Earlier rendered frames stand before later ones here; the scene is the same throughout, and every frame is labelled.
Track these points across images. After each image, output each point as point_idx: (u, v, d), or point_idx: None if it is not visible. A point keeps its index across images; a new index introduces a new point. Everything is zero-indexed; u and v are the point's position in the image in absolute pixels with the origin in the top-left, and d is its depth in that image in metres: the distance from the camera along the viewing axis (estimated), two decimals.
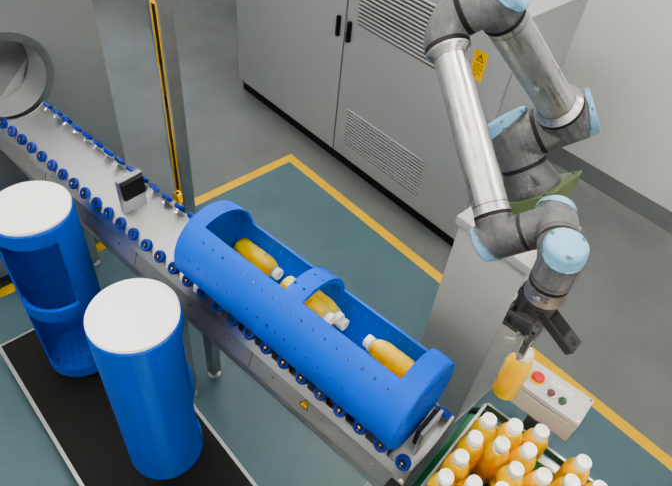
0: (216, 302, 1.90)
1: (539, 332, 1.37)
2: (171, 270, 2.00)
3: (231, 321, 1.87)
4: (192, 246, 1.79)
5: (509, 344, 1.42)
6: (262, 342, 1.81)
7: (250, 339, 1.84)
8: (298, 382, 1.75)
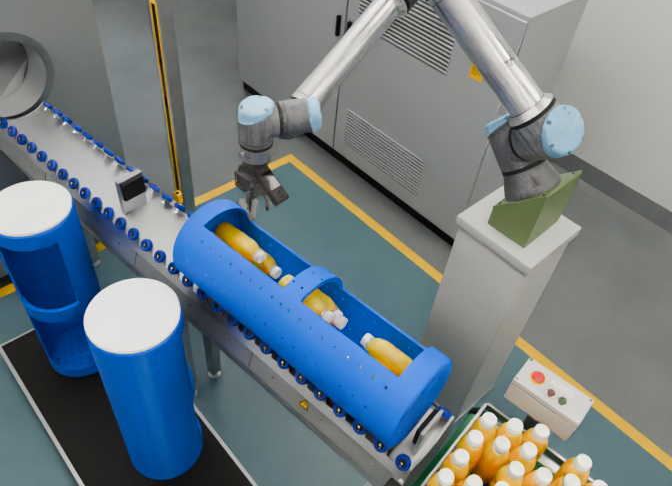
0: (215, 302, 1.91)
1: (260, 190, 1.67)
2: (171, 270, 2.00)
3: (232, 321, 1.87)
4: (191, 244, 1.79)
5: (242, 205, 1.72)
6: (261, 343, 1.82)
7: (252, 338, 1.83)
8: (300, 383, 1.75)
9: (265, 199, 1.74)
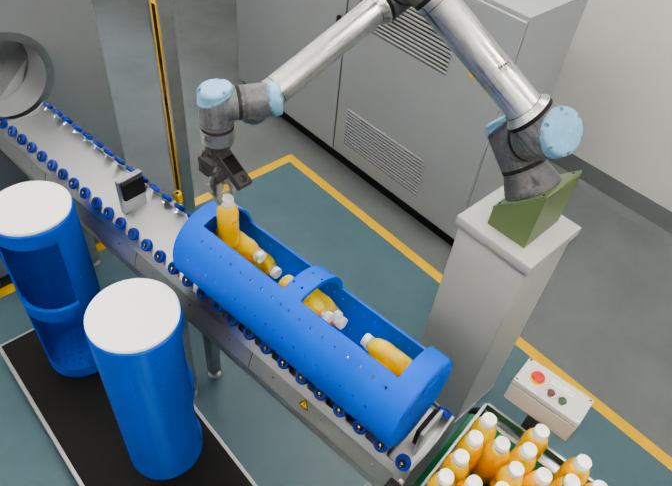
0: (215, 302, 1.91)
1: (224, 175, 1.66)
2: (171, 270, 2.00)
3: (232, 321, 1.87)
4: (191, 244, 1.79)
5: (209, 190, 1.71)
6: (261, 343, 1.82)
7: (252, 338, 1.83)
8: (300, 383, 1.75)
9: (229, 185, 1.73)
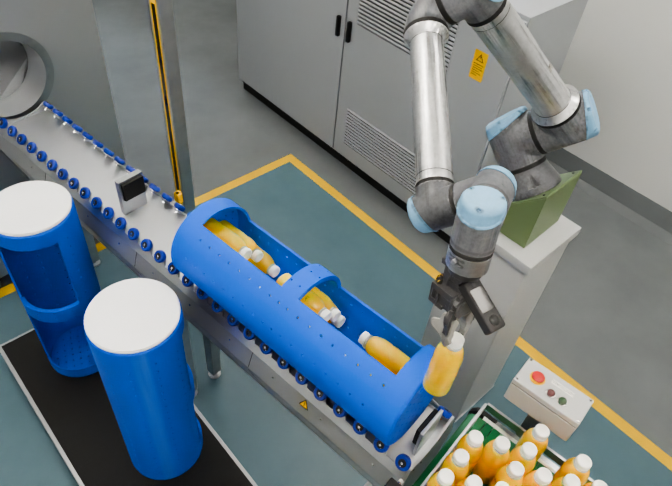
0: (214, 303, 1.91)
1: (464, 310, 1.26)
2: (171, 270, 2.00)
3: (232, 321, 1.87)
4: (189, 243, 1.79)
5: (435, 325, 1.32)
6: (260, 345, 1.82)
7: (253, 336, 1.83)
8: (302, 383, 1.74)
9: (461, 323, 1.33)
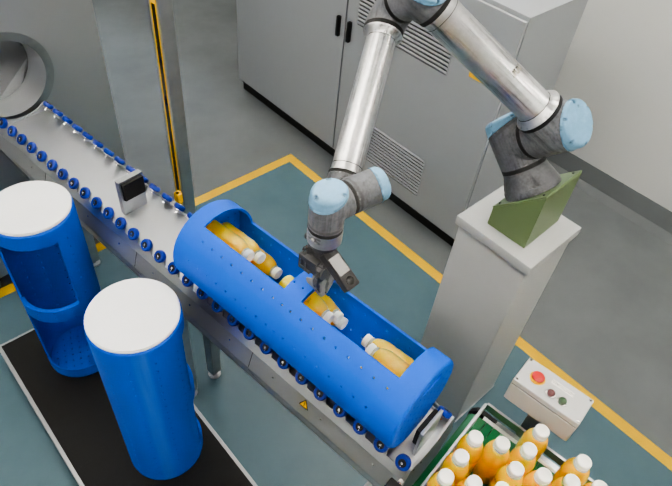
0: (215, 302, 1.91)
1: (327, 273, 1.55)
2: (171, 270, 2.00)
3: (231, 321, 1.87)
4: (191, 245, 1.79)
5: (310, 283, 1.61)
6: (261, 343, 1.82)
7: (251, 338, 1.84)
8: (299, 383, 1.75)
9: (325, 282, 1.61)
